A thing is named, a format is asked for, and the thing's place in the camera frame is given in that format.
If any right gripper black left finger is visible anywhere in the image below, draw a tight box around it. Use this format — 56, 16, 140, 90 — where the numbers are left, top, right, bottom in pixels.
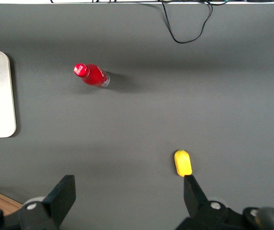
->
18, 174, 77, 230

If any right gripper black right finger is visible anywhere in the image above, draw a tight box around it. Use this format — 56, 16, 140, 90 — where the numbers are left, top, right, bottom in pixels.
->
175, 175, 246, 230

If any yellow lemon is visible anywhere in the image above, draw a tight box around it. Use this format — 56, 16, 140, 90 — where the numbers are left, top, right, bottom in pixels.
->
174, 149, 193, 178

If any red soda bottle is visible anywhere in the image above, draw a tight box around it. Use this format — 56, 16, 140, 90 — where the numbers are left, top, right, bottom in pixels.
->
73, 63, 111, 89

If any black looped table cable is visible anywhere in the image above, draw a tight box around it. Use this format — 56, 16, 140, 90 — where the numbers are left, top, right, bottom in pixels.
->
161, 0, 214, 45

